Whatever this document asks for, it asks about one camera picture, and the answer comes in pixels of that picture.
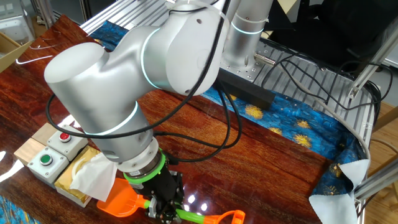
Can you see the white tissue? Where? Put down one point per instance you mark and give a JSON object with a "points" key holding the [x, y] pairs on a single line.
{"points": [[90, 183]]}

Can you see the gold tissue box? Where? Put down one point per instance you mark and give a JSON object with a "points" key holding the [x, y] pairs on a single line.
{"points": [[66, 183]]}

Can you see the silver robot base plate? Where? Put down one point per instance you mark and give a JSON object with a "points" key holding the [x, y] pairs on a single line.
{"points": [[245, 74]]}

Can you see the green button switch box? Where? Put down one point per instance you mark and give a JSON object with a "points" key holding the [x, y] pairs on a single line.
{"points": [[57, 165]]}

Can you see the silver metal cabinet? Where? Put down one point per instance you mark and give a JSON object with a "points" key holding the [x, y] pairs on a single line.
{"points": [[15, 28]]}

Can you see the black foam block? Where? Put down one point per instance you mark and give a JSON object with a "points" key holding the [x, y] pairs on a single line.
{"points": [[248, 91]]}

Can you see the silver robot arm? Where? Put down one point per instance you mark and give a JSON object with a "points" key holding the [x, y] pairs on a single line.
{"points": [[93, 90]]}

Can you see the blue starry painting cloth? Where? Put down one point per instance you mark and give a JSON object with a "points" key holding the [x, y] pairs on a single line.
{"points": [[289, 115]]}

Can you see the red button switch box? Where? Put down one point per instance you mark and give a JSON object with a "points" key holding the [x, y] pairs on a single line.
{"points": [[71, 151]]}

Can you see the orange green toy shovel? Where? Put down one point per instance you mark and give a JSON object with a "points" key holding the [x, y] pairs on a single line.
{"points": [[121, 200]]}

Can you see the cardboard box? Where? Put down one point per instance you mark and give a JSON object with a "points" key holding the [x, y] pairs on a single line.
{"points": [[9, 53]]}

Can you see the light wooden block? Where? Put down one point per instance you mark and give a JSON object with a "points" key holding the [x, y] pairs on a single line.
{"points": [[43, 135], [26, 151]]}

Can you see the slanted aluminium frame bar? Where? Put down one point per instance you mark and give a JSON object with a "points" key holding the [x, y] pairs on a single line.
{"points": [[373, 62]]}

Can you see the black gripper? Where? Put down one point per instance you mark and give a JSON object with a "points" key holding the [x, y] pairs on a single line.
{"points": [[168, 190]]}

